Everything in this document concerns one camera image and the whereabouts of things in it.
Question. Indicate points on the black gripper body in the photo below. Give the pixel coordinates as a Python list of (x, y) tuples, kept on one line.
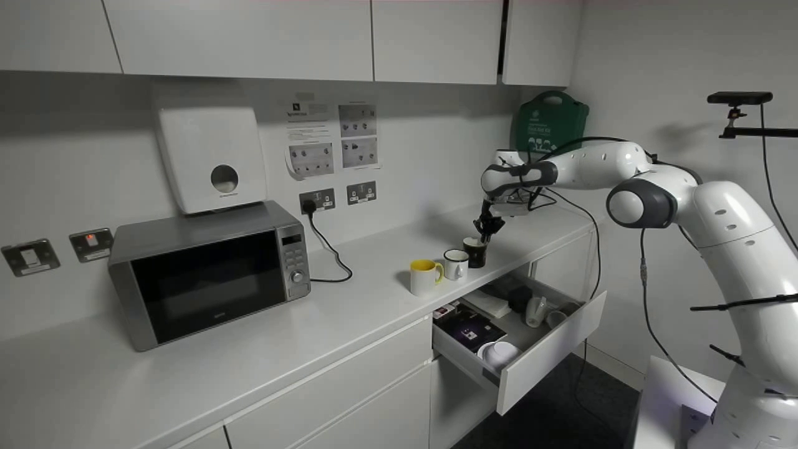
[(489, 214)]

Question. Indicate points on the white enamel mug dark rim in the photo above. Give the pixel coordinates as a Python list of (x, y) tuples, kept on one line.
[(456, 264)]

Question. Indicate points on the white mug yellow inside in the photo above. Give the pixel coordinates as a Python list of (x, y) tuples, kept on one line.
[(426, 278)]

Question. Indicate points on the plain white mug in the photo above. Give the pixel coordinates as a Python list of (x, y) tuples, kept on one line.
[(537, 312)]

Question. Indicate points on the white robot base platform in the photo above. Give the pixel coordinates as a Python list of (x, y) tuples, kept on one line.
[(664, 400)]

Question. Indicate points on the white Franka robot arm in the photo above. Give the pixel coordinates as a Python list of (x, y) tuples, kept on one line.
[(749, 251)]

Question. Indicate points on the white open drawer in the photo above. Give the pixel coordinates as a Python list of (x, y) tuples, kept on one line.
[(549, 364)]

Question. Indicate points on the dark translucent bag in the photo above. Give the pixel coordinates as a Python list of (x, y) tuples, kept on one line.
[(517, 292)]

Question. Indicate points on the white folded napkin stack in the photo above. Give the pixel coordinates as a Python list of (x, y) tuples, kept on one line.
[(489, 304)]

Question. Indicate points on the dark printed box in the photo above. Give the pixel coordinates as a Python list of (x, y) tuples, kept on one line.
[(466, 327)]

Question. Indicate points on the green first aid bag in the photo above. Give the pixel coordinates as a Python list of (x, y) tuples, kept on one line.
[(549, 116)]

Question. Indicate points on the white bowl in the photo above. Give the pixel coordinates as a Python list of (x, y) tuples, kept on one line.
[(501, 354)]

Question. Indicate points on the white base cabinet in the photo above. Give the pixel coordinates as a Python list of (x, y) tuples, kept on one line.
[(334, 389)]

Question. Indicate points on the silver microwave oven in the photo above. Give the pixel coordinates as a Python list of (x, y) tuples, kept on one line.
[(209, 282)]

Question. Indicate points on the white paper towel dispenser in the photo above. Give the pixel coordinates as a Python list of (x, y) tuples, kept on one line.
[(200, 157)]

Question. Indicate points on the dark double wall socket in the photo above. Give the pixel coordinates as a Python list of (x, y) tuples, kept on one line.
[(364, 193), (325, 197)]

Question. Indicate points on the white fused switch plate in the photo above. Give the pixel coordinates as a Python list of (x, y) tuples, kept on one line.
[(361, 153), (312, 161)]

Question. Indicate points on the small white wall notice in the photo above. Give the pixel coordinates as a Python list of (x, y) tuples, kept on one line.
[(305, 110)]

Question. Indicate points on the black stereo camera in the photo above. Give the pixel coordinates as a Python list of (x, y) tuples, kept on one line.
[(740, 97)]

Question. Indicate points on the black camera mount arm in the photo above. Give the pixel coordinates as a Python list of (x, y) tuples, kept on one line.
[(775, 131)]

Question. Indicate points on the white wall cabinet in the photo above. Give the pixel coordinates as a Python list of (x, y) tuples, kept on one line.
[(250, 34)]

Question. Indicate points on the steel wall switch plate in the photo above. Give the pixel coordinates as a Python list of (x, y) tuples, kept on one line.
[(92, 246), (32, 258)]

